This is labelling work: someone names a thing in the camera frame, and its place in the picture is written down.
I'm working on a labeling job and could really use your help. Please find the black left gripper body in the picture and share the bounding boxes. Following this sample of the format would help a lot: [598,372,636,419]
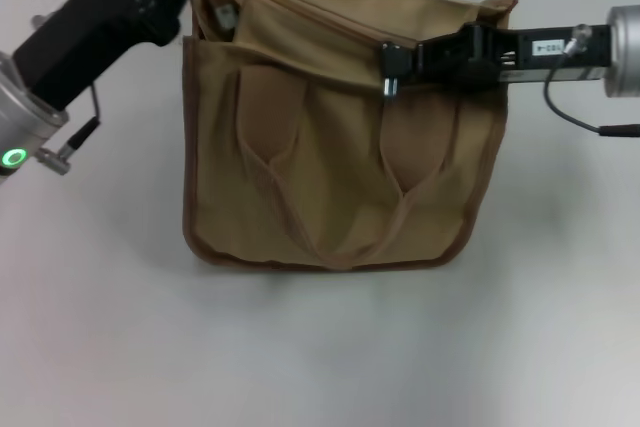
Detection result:
[13,0,182,111]

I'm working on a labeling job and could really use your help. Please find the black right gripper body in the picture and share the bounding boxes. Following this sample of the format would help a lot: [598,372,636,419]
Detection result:
[464,22,613,92]

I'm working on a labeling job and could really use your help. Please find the khaki canvas food bag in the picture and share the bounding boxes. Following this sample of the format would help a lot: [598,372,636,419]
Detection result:
[180,0,519,272]

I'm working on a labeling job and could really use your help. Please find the silver metal bag clasp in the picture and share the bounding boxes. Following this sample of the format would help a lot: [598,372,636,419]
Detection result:
[215,2,238,31]

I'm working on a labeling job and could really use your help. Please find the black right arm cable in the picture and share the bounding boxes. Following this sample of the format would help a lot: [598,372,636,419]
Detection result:
[543,23,640,139]

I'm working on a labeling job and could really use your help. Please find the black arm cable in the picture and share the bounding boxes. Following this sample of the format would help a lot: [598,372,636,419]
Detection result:
[543,23,640,139]
[33,84,104,177]

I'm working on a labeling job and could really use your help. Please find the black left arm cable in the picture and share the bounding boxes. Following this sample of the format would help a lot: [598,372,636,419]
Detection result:
[33,84,104,177]

